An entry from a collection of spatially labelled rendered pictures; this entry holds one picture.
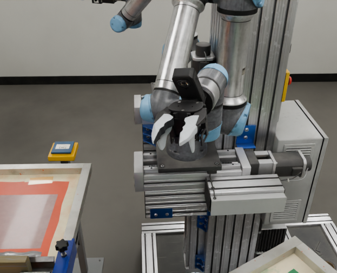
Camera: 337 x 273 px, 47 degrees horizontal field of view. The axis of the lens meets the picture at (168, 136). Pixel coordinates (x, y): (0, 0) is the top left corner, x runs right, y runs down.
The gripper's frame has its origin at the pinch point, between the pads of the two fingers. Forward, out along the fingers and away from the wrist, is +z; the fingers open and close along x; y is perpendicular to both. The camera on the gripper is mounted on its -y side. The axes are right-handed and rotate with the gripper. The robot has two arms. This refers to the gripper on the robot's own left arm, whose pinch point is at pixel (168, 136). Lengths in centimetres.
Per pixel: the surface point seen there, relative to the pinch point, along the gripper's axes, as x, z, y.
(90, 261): 107, -86, 154
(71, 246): 52, -20, 60
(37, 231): 72, -26, 63
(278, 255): -16, -42, 72
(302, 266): -24, -43, 76
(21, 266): 60, -5, 56
